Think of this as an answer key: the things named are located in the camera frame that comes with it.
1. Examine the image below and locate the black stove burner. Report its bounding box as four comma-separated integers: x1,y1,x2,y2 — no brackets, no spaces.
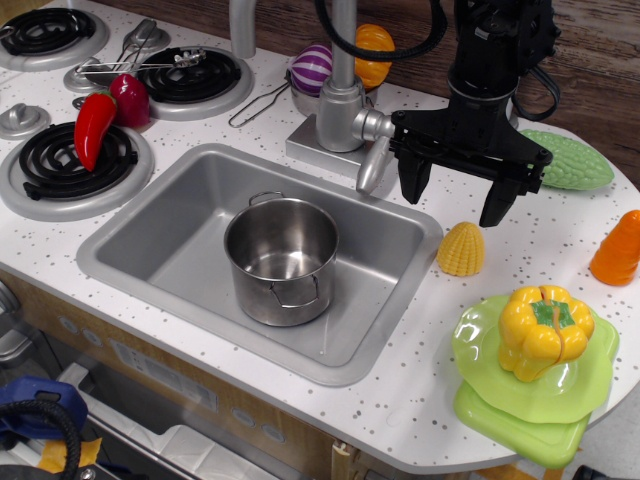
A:
1,122,154,222
136,46,254,121
1,7,109,72

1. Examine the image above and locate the yellow tape piece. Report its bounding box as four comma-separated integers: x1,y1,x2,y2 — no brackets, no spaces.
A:
37,438,102,474

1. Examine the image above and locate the middle black stove burner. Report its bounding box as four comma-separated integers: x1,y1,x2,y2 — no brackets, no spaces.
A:
136,46,254,121

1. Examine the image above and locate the silver toy faucet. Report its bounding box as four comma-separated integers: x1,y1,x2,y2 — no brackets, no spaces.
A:
286,1,394,195

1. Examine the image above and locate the orange toy pumpkin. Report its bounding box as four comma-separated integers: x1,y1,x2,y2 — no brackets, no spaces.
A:
355,24,395,91

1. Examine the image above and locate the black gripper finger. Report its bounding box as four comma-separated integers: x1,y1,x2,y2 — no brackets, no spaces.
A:
479,179,522,228
398,150,432,205

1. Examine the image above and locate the green plastic plate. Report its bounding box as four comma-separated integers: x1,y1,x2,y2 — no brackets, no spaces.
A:
452,295,619,424

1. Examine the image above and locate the black braided cable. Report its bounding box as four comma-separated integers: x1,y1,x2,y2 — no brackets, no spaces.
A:
0,399,82,480

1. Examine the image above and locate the toy oven door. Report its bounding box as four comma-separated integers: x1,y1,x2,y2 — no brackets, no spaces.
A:
57,363,273,479

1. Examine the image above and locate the purple striped toy onion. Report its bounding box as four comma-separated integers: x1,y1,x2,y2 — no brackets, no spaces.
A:
288,44,333,97

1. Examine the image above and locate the grey toy sink basin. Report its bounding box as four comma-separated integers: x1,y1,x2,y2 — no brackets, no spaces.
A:
76,144,443,386

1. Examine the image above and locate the silver stove knob front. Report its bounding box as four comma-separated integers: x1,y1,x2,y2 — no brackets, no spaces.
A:
0,103,51,140

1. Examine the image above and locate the blue clamp tool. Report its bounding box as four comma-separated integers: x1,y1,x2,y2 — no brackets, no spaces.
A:
1,376,88,449

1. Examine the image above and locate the grey support pole left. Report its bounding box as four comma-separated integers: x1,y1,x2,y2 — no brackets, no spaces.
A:
229,0,257,59

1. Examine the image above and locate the red toy chili pepper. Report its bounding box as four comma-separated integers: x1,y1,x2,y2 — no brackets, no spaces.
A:
74,91,117,172

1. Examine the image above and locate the green toy bitter gourd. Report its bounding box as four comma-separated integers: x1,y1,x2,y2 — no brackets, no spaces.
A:
521,129,615,191

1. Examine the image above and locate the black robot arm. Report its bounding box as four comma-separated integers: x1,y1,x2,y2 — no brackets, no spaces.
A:
391,1,560,227

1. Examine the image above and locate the silver stove knob rear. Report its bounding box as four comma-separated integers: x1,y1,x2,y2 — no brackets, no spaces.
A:
123,19,170,52

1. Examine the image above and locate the front black stove burner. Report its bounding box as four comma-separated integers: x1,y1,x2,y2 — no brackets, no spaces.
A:
1,122,154,222

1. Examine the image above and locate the yellow toy bell pepper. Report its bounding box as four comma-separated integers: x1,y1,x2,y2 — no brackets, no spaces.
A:
498,285,596,383

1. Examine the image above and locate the silver stove knob middle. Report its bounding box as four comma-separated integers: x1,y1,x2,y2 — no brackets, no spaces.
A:
63,57,109,93

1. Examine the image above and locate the orange toy carrot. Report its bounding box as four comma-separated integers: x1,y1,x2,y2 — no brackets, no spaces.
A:
589,210,639,286

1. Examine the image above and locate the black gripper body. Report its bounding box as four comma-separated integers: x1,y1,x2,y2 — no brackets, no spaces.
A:
391,79,552,193

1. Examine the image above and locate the silver stove knob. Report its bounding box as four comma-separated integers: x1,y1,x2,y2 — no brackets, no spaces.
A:
0,103,51,140
123,19,170,52
63,57,109,93

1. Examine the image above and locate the stainless steel pot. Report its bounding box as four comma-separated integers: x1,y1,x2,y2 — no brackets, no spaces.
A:
224,191,340,327

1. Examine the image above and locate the yellow toy corn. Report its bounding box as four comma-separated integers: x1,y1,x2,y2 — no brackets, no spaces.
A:
436,222,486,277

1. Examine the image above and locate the rear black stove burner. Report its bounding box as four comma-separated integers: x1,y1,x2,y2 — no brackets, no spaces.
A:
1,7,109,72

